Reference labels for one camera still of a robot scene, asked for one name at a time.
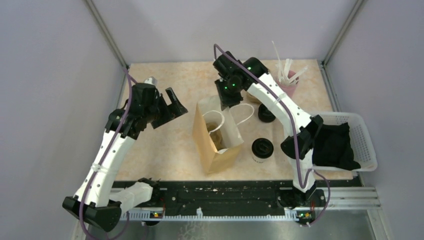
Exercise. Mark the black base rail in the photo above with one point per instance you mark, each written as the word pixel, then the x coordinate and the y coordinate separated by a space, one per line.
pixel 238 199

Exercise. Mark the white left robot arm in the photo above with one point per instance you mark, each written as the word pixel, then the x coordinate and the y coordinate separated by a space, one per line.
pixel 94 202

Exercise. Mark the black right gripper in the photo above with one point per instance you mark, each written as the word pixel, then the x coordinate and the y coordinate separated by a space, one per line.
pixel 225 102

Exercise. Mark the brown paper bag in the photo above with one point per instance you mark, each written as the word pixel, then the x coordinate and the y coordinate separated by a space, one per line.
pixel 209 110

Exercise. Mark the brown cardboard cup carrier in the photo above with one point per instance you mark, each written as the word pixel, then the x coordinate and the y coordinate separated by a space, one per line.
pixel 216 136
pixel 252 98

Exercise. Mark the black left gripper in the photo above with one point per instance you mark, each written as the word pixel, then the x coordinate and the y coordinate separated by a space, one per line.
pixel 179 108

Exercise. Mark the stack of black lids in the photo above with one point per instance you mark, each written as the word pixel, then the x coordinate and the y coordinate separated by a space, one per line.
pixel 264 115

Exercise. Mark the pink straw holder cup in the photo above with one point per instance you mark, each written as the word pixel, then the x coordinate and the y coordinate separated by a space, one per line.
pixel 289 89

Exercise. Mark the white paper cup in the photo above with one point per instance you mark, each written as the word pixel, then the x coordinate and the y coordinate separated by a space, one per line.
pixel 259 160

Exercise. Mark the black plastic cup lid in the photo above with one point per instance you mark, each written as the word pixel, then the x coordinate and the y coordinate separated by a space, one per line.
pixel 262 147

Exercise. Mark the black cloth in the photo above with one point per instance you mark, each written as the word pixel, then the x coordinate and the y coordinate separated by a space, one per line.
pixel 332 148

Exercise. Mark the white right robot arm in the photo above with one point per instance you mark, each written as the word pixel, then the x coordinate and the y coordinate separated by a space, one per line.
pixel 300 128

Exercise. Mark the white plastic basket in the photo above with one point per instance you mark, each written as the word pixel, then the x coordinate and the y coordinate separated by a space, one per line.
pixel 360 139

